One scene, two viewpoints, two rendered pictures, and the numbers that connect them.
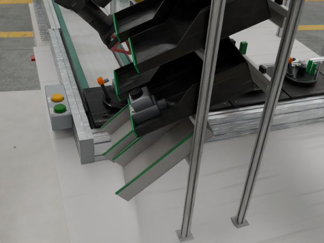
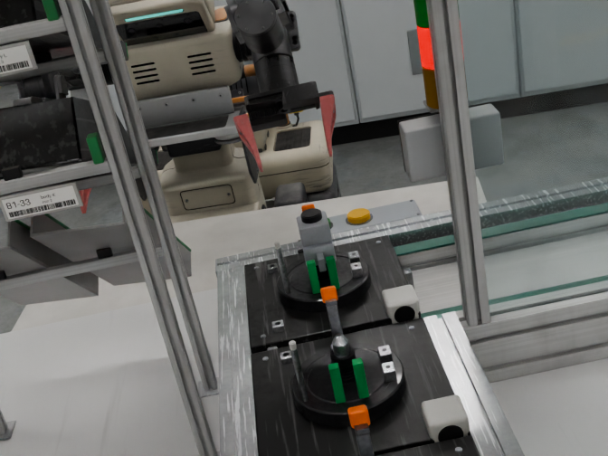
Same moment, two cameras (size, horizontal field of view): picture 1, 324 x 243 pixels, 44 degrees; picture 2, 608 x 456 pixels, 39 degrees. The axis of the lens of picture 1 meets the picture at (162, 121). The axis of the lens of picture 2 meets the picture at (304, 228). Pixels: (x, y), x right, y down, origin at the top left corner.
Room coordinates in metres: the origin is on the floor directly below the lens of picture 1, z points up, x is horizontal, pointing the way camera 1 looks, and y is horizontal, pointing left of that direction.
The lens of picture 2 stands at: (1.57, -0.90, 1.63)
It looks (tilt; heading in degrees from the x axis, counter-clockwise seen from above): 27 degrees down; 111
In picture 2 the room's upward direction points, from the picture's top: 12 degrees counter-clockwise
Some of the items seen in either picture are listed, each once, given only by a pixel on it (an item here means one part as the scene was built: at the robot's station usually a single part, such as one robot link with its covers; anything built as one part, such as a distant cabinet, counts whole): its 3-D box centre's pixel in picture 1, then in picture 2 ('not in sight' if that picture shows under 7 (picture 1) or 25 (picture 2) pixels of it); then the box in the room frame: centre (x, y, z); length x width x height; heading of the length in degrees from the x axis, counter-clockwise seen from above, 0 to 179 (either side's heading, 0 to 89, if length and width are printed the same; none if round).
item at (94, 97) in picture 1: (122, 103); (326, 291); (1.18, 0.14, 0.96); 0.24 x 0.24 x 0.02; 21
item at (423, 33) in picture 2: not in sight; (440, 42); (1.40, 0.10, 1.33); 0.05 x 0.05 x 0.05
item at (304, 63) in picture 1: (302, 69); not in sight; (1.45, -0.55, 1.01); 0.24 x 0.24 x 0.13; 21
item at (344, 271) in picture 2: (122, 99); (323, 280); (1.18, 0.14, 0.98); 0.14 x 0.14 x 0.02
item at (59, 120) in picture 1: (58, 105); (361, 233); (1.18, 0.38, 0.93); 0.21 x 0.07 x 0.06; 21
